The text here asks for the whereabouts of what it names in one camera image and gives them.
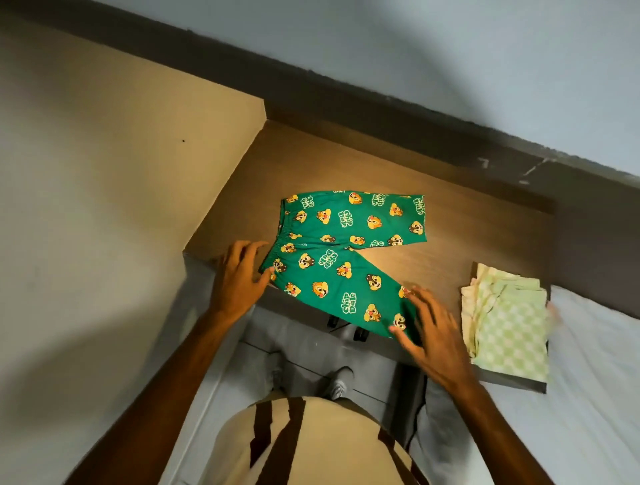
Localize person's left hand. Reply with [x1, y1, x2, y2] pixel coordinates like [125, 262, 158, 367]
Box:
[207, 240, 275, 325]

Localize person's right hand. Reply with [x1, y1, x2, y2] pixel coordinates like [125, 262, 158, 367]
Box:
[388, 285, 482, 396]

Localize person's left forearm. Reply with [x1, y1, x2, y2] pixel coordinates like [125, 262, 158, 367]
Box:
[64, 309, 236, 485]

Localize person's right forearm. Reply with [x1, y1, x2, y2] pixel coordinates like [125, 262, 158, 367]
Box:
[449, 377, 557, 485]

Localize folded cream cloth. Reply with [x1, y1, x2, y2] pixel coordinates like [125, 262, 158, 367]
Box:
[460, 263, 544, 358]

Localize black chair casters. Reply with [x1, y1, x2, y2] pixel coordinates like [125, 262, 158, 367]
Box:
[326, 314, 370, 344]

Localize grey right shoe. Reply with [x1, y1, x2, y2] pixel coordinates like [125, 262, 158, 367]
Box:
[326, 366, 356, 401]

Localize grey shoe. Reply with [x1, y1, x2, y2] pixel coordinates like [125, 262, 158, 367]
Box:
[266, 351, 290, 395]
[326, 366, 356, 401]

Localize green cartoon print pants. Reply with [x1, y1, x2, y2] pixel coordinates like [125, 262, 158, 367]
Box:
[258, 190, 429, 345]

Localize folded green checkered cloth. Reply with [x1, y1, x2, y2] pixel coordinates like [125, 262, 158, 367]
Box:
[470, 287, 551, 384]

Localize grey left shoe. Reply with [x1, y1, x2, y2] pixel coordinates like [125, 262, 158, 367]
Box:
[266, 351, 290, 395]

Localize beige brown striped shirt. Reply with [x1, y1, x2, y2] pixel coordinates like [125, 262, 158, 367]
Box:
[197, 395, 432, 485]

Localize white bed sheet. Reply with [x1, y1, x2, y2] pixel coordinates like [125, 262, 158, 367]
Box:
[409, 285, 640, 485]

